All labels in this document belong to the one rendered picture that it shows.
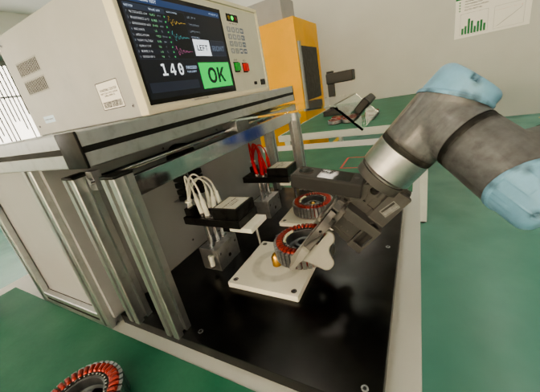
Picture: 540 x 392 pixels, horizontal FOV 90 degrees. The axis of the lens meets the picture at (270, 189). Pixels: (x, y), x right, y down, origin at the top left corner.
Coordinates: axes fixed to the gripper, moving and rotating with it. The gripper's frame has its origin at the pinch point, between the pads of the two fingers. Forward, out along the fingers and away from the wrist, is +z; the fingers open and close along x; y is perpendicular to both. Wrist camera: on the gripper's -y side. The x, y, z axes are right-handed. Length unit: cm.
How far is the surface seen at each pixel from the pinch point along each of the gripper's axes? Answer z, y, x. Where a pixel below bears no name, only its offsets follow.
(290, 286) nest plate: 5.1, 3.0, -5.1
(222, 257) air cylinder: 15.2, -11.0, -1.8
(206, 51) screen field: -16.0, -39.0, 9.9
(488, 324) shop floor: 30, 90, 75
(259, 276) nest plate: 9.6, -2.3, -4.0
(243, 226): 3.9, -10.8, -1.9
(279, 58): 42, -160, 348
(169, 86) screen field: -11.2, -35.2, -2.7
